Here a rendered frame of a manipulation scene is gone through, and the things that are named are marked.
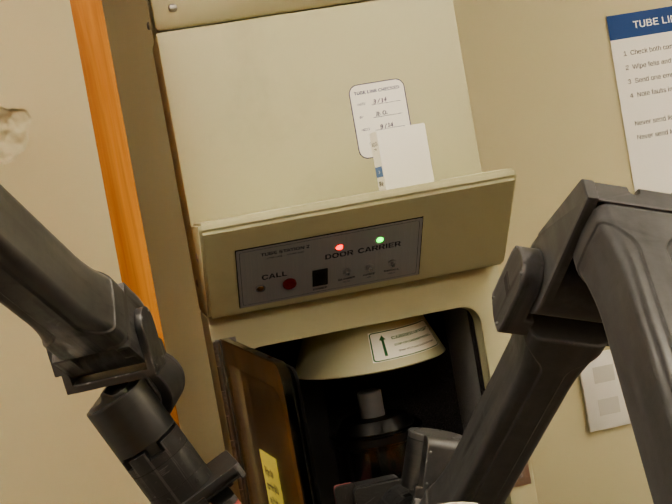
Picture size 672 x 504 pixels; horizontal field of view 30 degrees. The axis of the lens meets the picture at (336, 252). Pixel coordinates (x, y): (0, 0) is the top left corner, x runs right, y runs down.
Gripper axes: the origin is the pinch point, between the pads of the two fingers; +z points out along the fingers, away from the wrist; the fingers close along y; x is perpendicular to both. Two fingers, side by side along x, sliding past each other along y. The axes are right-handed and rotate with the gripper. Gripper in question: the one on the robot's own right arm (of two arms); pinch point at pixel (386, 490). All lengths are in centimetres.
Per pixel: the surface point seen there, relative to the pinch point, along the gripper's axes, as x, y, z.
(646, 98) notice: -40, -54, 35
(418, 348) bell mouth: -16.3, -5.1, -6.0
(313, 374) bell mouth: -15.4, 6.5, -3.7
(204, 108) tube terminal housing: -45.8, 13.6, -8.7
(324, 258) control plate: -28.7, 5.0, -15.8
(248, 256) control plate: -30.3, 12.6, -17.5
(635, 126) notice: -36, -52, 34
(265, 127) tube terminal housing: -42.8, 7.7, -8.7
